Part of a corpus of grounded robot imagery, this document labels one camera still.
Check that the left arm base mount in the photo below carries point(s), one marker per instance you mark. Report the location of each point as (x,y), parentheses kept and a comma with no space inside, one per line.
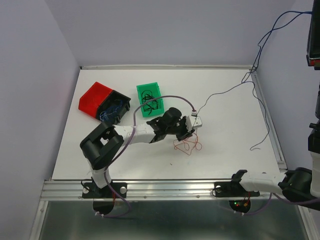
(91,191)

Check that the aluminium front rail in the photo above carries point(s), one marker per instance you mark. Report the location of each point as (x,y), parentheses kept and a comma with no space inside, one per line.
(138,190)

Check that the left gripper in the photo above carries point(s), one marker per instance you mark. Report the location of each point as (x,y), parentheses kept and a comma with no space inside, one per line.
(185,134)

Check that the aluminium back rail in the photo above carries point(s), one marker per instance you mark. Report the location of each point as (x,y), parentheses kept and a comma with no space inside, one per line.
(164,66)

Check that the red plastic bin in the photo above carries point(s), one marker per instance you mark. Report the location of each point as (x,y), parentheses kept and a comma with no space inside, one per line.
(92,99)

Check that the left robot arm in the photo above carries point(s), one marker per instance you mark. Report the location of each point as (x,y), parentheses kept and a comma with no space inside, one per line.
(102,145)

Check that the aluminium right rail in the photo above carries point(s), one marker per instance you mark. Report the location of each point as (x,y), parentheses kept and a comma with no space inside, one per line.
(271,130)

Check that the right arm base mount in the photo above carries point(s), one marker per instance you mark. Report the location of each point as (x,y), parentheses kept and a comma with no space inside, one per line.
(233,188)

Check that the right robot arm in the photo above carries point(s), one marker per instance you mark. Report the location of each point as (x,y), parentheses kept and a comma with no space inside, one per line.
(288,69)

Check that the black plastic bin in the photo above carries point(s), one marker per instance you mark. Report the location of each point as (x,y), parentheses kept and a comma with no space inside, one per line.
(113,108)

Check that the green plastic bin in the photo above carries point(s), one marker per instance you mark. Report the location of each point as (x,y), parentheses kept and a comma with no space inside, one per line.
(147,93)

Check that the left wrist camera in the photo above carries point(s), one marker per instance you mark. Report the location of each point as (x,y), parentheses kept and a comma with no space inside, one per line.
(193,122)

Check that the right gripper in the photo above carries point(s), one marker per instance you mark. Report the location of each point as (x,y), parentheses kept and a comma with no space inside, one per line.
(313,52)

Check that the aluminium rail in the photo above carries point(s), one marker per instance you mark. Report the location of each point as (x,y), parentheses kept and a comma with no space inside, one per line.
(164,66)
(138,190)
(271,130)

